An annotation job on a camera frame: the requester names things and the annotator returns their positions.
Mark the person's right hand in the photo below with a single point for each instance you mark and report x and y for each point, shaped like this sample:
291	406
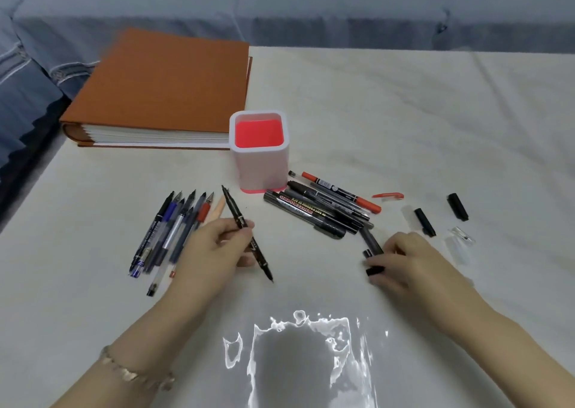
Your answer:
426	277

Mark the person's left hand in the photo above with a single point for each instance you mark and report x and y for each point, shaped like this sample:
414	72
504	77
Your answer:
206	264

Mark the clear clip pen cap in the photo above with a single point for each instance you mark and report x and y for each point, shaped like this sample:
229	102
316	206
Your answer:
462	236

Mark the pile of pen caps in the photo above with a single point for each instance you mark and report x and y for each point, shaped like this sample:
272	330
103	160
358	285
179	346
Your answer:
424	222

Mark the row of pens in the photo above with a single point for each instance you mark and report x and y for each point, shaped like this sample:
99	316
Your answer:
157	237

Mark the slim black marker pen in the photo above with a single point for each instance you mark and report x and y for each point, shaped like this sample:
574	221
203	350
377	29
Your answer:
314	210
233	207
328	209
314	194

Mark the wide black pen cap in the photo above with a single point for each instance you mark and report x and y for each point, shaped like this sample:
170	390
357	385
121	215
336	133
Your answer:
457	207

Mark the black whiteboard marker pen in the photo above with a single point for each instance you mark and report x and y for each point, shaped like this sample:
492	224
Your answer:
271	198

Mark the red black marker pen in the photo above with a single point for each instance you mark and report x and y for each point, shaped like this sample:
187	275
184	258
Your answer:
341	192

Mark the red white pen holder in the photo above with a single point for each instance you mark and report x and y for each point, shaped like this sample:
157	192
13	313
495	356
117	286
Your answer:
258	133

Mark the person's right forearm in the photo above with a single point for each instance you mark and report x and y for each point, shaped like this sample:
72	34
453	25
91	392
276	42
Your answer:
516	363

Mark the white table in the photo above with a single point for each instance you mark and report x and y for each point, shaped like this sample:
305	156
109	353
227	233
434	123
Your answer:
404	120

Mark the orange cover binder album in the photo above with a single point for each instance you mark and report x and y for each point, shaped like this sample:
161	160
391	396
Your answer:
166	79

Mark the blue grey sofa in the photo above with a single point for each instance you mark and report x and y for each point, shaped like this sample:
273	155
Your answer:
314	8

